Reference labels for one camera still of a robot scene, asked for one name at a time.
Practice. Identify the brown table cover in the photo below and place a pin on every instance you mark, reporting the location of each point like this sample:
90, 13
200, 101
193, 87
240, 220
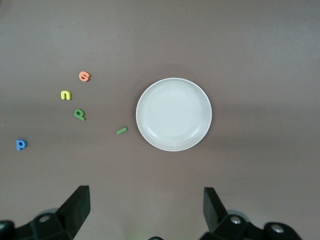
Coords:
160, 37

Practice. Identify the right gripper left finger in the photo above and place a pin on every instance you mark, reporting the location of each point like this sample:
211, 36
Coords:
75, 212

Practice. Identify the yellow foam letter n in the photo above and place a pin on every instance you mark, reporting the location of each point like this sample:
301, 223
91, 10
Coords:
66, 92

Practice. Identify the green foam letter p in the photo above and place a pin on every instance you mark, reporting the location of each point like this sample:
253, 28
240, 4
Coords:
82, 117

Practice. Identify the beige round plate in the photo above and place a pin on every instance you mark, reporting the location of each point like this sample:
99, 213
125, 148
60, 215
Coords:
173, 113

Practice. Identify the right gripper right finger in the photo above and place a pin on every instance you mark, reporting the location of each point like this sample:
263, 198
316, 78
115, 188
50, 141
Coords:
215, 215

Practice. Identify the blue foam letter p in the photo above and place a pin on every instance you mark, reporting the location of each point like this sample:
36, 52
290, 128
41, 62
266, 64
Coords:
18, 145

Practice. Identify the green foam letter l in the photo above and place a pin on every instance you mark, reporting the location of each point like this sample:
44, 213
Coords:
121, 130

